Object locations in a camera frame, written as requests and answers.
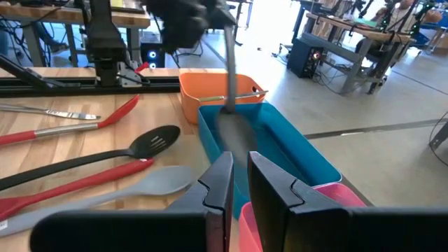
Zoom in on red spoon spatula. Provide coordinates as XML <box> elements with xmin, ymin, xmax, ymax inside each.
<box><xmin>0</xmin><ymin>94</ymin><xmax>141</xmax><ymax>146</ymax></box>

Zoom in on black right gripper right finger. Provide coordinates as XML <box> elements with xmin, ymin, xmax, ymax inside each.
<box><xmin>247</xmin><ymin>150</ymin><xmax>448</xmax><ymax>252</ymax></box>

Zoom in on black slotted spatula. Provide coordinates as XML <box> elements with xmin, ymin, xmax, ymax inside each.
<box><xmin>0</xmin><ymin>125</ymin><xmax>182</xmax><ymax>192</ymax></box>

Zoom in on grey plastic spoon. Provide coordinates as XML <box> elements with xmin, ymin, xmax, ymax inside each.
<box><xmin>0</xmin><ymin>165</ymin><xmax>194</xmax><ymax>239</ymax></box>

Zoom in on black computer tower pink light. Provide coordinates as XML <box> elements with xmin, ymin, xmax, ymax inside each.
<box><xmin>286</xmin><ymin>37</ymin><xmax>325</xmax><ymax>79</ymax></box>

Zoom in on person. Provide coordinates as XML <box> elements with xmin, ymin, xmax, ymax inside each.
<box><xmin>370</xmin><ymin>0</ymin><xmax>444</xmax><ymax>34</ymax></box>

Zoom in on wooden background desk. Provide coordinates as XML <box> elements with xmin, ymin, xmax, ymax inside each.
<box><xmin>301</xmin><ymin>12</ymin><xmax>414</xmax><ymax>96</ymax></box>
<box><xmin>0</xmin><ymin>0</ymin><xmax>152</xmax><ymax>68</ymax></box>

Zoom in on pink plastic bin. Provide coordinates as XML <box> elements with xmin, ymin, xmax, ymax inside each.
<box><xmin>238</xmin><ymin>182</ymin><xmax>367</xmax><ymax>252</ymax></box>

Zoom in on black computer tower blue lights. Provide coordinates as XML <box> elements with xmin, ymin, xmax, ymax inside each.
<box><xmin>140</xmin><ymin>41</ymin><xmax>167</xmax><ymax>69</ymax></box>

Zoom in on black solid spoon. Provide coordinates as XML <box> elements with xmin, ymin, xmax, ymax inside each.
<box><xmin>213</xmin><ymin>24</ymin><xmax>260</xmax><ymax>169</ymax></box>

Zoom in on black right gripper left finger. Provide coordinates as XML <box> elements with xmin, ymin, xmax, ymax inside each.
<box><xmin>29</xmin><ymin>150</ymin><xmax>235</xmax><ymax>252</ymax></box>

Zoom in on orange plastic bin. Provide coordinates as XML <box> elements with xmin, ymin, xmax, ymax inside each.
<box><xmin>178</xmin><ymin>72</ymin><xmax>267</xmax><ymax>125</ymax></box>

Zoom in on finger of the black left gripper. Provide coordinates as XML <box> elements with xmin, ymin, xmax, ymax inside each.
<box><xmin>204</xmin><ymin>0</ymin><xmax>239</xmax><ymax>29</ymax></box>

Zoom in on red slotted spoon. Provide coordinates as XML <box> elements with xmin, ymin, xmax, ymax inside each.
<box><xmin>0</xmin><ymin>157</ymin><xmax>156</xmax><ymax>223</ymax></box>

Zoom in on blue plastic bin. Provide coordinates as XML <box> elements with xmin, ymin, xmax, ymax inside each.
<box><xmin>197</xmin><ymin>101</ymin><xmax>342</xmax><ymax>220</ymax></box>

